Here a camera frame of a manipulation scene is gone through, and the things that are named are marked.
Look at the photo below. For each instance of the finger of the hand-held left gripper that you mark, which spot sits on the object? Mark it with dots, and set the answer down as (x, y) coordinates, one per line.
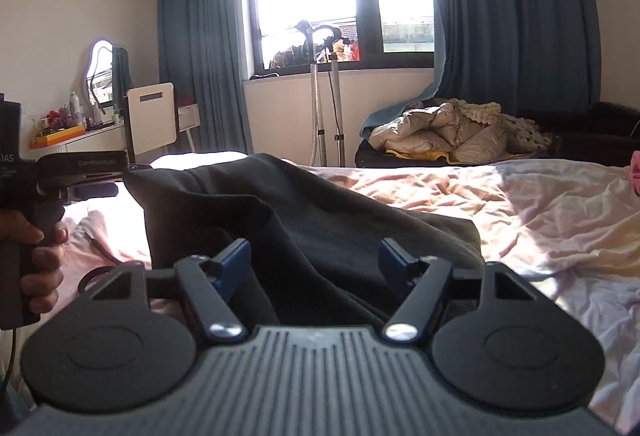
(107, 172)
(92, 191)

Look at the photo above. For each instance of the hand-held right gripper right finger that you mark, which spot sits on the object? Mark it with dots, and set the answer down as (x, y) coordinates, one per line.
(397, 266)

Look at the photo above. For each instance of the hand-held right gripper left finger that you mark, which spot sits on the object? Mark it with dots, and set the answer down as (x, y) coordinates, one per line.
(232, 266)

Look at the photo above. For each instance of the dark grey pants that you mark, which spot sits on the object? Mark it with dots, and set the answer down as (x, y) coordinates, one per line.
(300, 216)

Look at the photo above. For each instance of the person's left hand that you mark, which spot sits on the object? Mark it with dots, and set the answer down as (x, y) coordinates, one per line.
(47, 283)

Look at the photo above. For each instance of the white vanity desk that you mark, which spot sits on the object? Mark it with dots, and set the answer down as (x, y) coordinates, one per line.
(95, 140)

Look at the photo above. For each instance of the orange box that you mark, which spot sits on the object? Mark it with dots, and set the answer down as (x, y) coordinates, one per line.
(55, 138)

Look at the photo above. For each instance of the white backed chair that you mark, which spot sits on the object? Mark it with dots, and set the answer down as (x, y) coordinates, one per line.
(150, 125)

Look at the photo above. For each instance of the white spray bottle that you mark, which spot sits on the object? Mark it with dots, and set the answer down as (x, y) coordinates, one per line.
(75, 110)

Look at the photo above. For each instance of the teal hanging cloth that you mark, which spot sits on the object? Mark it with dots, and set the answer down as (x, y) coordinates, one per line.
(121, 75)

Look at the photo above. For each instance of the white side table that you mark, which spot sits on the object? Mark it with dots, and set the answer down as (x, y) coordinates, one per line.
(189, 118)

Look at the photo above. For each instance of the wavy vanity mirror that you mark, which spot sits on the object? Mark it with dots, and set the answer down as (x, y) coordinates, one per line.
(97, 65)

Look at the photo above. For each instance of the yellow cloth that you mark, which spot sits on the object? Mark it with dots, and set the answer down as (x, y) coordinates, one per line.
(415, 156)

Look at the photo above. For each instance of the beige puffer jacket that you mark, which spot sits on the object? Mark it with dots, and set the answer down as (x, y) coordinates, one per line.
(440, 130)

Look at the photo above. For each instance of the bed with pale sheet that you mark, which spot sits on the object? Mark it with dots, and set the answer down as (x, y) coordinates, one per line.
(550, 216)

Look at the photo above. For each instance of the metal tripod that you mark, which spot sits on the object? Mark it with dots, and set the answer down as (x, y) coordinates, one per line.
(336, 115)

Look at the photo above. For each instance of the blue curtain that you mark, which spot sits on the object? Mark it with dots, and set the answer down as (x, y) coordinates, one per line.
(200, 25)
(515, 5)

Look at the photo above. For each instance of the garment steamer stand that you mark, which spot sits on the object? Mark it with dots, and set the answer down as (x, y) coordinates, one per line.
(315, 105)

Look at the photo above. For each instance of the black sofa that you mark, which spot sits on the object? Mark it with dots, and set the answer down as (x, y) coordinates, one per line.
(590, 135)

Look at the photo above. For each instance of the pink blanket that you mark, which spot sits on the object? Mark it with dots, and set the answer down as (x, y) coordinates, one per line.
(635, 173)

